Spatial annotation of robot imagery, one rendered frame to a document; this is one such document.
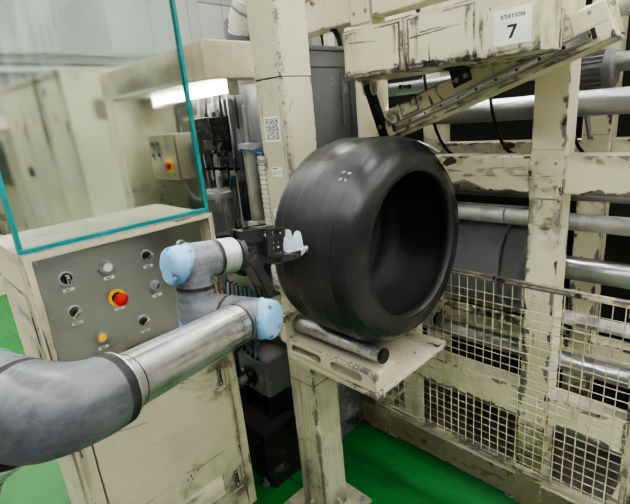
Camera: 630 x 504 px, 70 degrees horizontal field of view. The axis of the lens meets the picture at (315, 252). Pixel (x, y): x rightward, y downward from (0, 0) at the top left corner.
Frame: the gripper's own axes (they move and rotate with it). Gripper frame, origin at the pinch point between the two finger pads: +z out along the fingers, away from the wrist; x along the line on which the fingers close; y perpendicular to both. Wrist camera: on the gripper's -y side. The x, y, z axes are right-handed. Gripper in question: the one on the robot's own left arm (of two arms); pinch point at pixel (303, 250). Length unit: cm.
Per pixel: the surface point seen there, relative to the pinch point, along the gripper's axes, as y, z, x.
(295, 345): -36.2, 15.9, 20.9
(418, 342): -37, 47, -4
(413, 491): -115, 71, 9
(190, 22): 328, 518, 933
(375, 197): 12.8, 12.5, -12.0
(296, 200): 11.4, 4.1, 6.8
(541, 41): 48, 42, -36
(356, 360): -34.4, 18.4, -2.1
